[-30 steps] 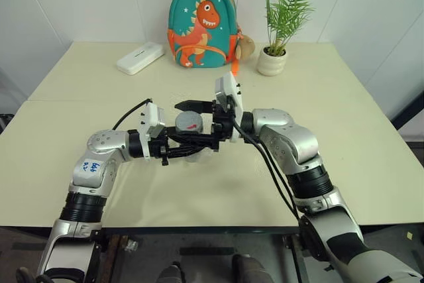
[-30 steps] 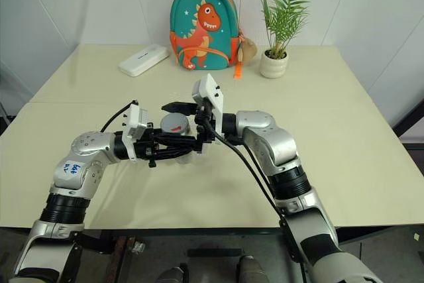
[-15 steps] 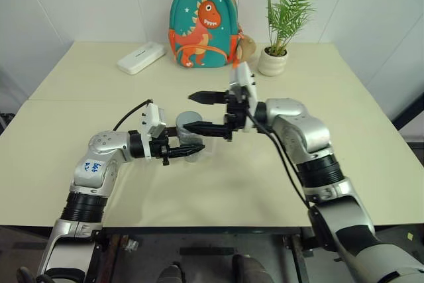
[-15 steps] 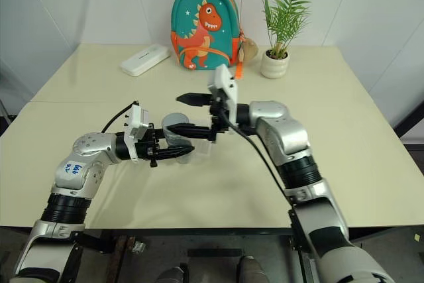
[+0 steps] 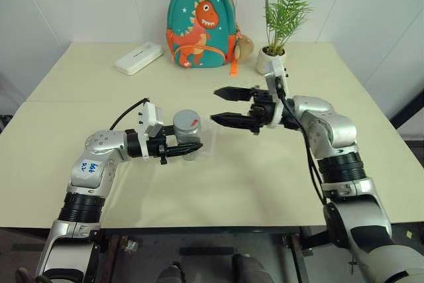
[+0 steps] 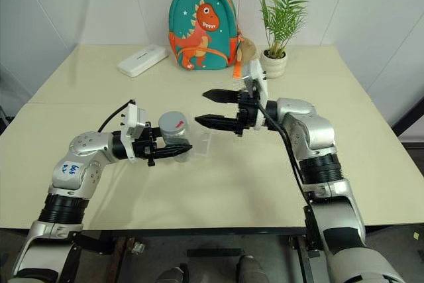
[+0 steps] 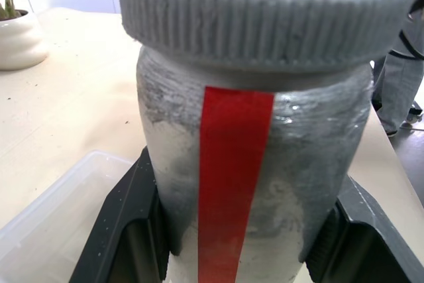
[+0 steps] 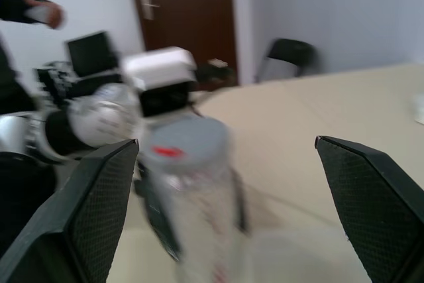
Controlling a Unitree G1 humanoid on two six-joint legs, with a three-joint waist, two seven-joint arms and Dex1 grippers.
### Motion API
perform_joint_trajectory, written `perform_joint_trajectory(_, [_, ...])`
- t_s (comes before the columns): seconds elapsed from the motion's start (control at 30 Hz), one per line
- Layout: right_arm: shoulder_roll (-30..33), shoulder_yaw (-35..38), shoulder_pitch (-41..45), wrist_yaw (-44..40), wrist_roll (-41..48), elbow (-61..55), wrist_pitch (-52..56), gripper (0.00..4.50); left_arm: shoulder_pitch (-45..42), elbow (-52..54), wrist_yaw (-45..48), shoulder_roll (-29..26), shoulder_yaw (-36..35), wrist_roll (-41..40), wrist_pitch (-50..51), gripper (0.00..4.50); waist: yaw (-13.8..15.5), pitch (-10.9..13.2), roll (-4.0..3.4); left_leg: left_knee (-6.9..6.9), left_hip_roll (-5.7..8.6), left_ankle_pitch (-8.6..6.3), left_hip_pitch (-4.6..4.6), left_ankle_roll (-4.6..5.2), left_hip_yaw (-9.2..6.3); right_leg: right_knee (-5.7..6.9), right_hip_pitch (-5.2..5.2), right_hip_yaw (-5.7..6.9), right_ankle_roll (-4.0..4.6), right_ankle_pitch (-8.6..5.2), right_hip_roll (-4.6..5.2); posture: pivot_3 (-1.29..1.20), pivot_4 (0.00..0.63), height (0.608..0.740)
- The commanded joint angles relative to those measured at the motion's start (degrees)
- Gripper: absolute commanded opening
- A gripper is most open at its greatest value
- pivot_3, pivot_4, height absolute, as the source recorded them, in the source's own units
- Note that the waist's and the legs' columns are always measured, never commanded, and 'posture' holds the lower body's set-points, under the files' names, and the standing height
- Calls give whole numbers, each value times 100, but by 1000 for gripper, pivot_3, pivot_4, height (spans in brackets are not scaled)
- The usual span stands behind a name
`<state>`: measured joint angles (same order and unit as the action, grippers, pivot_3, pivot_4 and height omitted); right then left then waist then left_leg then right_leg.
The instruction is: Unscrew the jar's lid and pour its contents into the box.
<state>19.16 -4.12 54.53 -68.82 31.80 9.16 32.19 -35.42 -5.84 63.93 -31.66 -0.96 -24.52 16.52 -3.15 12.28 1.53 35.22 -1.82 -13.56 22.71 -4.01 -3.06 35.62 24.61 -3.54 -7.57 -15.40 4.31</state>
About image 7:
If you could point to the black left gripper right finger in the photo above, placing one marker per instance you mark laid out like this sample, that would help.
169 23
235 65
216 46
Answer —
367 240

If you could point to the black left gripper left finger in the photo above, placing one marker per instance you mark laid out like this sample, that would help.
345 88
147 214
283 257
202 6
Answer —
122 216

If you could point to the grey jar with red stripe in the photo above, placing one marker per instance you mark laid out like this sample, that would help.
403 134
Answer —
232 177

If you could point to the clear plastic box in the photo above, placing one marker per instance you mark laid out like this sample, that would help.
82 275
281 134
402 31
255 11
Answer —
49 223

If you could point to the grey ribbed jar lid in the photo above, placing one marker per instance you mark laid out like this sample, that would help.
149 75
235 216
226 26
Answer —
265 18

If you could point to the person in grey clothes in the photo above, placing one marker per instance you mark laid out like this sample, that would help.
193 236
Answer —
397 77

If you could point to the white ceramic plant pot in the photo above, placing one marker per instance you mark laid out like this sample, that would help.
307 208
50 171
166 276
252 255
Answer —
18 41

